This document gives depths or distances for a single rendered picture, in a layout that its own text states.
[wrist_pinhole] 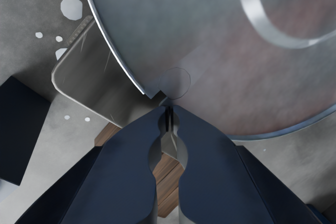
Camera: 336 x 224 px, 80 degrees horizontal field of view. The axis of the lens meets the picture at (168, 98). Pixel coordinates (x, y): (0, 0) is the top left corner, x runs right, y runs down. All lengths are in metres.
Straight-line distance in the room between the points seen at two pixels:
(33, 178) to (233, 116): 1.21
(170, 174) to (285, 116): 0.70
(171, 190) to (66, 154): 0.57
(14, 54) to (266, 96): 0.91
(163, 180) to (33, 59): 0.70
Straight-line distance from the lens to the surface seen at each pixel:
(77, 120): 1.06
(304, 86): 0.21
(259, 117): 0.19
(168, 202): 1.01
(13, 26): 0.95
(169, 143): 0.16
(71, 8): 0.25
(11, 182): 0.67
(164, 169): 0.84
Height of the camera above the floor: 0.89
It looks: 57 degrees down
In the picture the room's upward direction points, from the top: 146 degrees clockwise
